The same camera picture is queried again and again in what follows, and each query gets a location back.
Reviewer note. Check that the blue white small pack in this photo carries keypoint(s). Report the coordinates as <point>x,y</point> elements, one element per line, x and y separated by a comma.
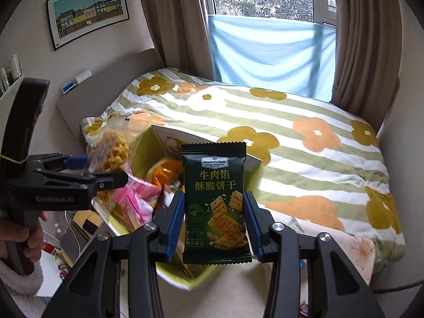
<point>69,87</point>

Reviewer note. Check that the person's left hand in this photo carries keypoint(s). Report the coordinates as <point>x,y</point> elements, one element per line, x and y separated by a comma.
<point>16,235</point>

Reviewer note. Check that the grey padded headboard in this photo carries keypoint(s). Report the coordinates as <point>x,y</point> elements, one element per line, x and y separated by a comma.
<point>109,82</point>

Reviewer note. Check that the small yellow snack packet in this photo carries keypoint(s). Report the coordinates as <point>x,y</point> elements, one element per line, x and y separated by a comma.
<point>296,225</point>

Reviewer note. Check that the white lint roller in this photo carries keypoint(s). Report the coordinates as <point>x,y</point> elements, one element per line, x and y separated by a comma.
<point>82,77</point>

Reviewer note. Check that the dark green cracker packet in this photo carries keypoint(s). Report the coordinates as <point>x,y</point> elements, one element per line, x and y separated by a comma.
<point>215,179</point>

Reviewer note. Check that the brown curtain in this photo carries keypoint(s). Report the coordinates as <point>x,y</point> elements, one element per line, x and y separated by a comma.
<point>179,16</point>
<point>364,46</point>

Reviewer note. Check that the pink snack packet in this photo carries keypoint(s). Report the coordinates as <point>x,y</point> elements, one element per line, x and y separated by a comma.
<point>139,195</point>

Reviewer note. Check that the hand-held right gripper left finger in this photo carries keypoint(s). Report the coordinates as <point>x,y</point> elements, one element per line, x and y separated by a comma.
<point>174,225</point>

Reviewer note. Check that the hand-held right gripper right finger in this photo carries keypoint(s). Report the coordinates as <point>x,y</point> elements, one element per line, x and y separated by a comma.
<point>253,228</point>

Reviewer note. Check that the white bottle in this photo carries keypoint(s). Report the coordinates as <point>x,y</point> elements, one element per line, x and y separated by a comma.
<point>15,68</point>

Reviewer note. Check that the clear waffle snack bag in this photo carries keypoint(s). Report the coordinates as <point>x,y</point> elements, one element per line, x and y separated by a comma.
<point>112,152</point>

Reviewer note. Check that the light blue cloth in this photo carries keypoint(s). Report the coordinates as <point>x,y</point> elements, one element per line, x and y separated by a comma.
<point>265,56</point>

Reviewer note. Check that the orange cream chip bag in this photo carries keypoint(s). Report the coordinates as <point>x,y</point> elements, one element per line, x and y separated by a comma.
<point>165,172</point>

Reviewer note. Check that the small red box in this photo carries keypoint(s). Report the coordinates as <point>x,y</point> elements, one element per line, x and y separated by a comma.
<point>50,248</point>

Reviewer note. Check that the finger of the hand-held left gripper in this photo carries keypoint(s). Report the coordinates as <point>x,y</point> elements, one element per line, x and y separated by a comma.
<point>78,162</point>
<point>112,180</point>

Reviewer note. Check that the framed houses picture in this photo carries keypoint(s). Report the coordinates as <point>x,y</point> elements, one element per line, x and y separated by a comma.
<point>89,13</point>

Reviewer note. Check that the yellow-green cardboard box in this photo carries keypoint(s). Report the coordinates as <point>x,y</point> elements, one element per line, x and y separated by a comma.
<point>145,159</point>

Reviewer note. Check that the floral striped blanket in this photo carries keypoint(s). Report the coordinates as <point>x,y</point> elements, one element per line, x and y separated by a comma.
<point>298,172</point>

